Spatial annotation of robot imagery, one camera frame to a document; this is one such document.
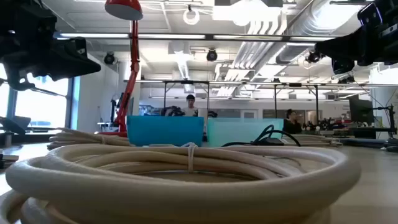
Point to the red desk lamp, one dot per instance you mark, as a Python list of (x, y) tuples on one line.
[(134, 46)]

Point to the black equipment stand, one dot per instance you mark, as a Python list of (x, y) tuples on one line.
[(391, 121)]

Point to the black ceiling spotlight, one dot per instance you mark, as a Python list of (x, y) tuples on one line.
[(314, 57), (109, 58), (211, 55), (346, 79)]

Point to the teal plastic bin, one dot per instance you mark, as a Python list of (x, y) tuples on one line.
[(236, 132)]

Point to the person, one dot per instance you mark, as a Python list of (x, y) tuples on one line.
[(190, 110), (290, 126)]

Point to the black computer monitor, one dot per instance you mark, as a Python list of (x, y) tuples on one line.
[(360, 112)]

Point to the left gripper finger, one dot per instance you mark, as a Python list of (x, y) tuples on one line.
[(65, 62)]

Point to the black workstation frame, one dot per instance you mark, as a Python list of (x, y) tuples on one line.
[(295, 84), (186, 82)]

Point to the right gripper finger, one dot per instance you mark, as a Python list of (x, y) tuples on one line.
[(342, 48)]

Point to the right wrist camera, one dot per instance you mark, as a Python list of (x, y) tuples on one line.
[(342, 66)]

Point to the blue plastic bin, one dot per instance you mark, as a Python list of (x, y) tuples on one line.
[(164, 130)]

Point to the black beam with light strips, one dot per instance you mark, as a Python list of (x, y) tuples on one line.
[(211, 37)]

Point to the large window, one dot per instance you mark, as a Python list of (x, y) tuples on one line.
[(46, 105)]

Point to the dark office chair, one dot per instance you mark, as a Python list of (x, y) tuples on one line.
[(14, 124)]

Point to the silver ventilation duct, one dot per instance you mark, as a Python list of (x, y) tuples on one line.
[(311, 18)]

